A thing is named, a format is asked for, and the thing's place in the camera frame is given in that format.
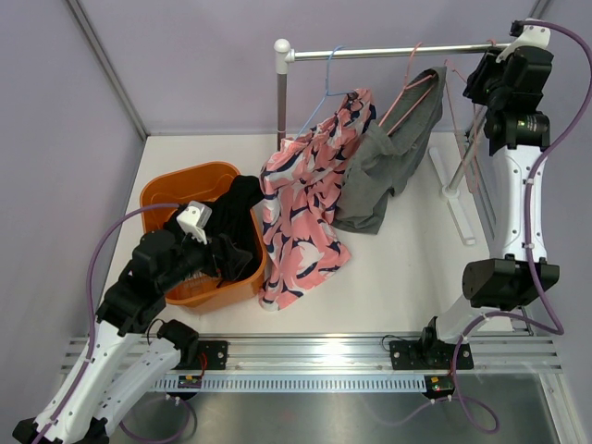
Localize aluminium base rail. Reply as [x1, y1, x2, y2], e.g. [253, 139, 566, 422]
[59, 335, 563, 376]

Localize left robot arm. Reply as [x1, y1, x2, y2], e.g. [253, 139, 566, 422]
[13, 229, 253, 443]

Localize pink hanger of grey shorts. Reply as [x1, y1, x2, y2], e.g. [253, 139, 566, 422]
[376, 41, 440, 138]

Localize orange plastic basket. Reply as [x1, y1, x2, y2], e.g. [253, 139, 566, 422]
[140, 162, 267, 315]

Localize grey shorts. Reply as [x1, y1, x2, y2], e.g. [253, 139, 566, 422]
[332, 66, 447, 235]

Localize pink hanger of black shorts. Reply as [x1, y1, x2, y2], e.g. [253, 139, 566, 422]
[441, 39, 499, 195]

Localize silver clothes rack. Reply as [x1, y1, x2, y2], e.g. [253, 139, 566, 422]
[274, 39, 509, 246]

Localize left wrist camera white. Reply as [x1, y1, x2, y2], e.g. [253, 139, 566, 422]
[176, 201, 212, 245]

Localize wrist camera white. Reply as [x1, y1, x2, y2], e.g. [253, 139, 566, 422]
[176, 201, 212, 245]
[496, 19, 550, 64]

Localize pink navy patterned shorts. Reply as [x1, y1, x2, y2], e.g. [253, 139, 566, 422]
[258, 89, 376, 311]

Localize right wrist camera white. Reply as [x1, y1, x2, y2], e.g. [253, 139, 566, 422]
[496, 19, 550, 64]

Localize black shorts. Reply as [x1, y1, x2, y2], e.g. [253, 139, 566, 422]
[164, 176, 263, 281]

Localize white slotted cable duct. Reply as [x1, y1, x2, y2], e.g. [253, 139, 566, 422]
[148, 374, 427, 393]

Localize blue wire hanger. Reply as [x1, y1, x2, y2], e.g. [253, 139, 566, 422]
[295, 45, 352, 139]

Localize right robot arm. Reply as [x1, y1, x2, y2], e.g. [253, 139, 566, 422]
[411, 45, 560, 369]

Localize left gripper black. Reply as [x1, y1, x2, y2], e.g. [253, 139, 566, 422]
[158, 227, 252, 293]

